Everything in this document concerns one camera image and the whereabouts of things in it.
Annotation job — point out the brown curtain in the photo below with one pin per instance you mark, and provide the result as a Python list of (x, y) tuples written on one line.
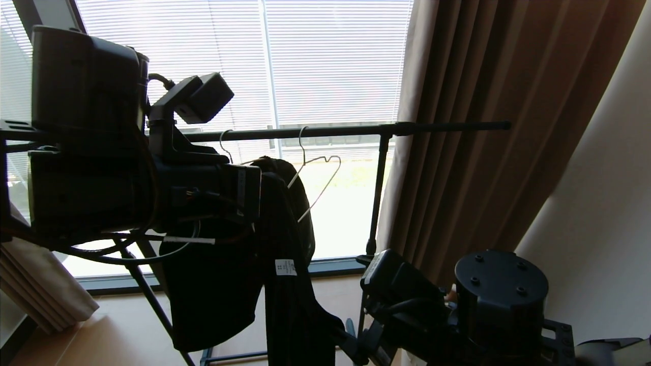
[(483, 127), (40, 295)]

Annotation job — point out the pink clothes hanger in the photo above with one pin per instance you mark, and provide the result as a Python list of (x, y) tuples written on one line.
[(302, 147), (224, 147)]

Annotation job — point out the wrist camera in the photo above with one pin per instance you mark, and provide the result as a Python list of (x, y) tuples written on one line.
[(198, 101), (402, 279)]

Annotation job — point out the black clothes rack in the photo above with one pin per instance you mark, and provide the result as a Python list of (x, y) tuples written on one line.
[(330, 132)]

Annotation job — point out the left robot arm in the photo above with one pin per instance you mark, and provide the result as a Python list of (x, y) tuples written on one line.
[(86, 101)]

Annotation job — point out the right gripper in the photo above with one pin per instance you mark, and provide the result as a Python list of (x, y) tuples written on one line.
[(407, 333)]

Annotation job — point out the black garment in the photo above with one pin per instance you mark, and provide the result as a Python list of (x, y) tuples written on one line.
[(290, 315), (213, 295)]

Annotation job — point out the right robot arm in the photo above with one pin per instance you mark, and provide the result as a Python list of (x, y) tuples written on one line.
[(501, 305)]

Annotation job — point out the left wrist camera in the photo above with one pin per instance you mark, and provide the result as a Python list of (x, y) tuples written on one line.
[(198, 101)]

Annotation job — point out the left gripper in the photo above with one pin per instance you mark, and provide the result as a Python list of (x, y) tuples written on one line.
[(213, 193)]

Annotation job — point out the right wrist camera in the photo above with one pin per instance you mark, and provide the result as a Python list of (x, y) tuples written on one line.
[(402, 279)]

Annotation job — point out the window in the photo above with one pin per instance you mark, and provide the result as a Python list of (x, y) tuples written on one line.
[(330, 61)]

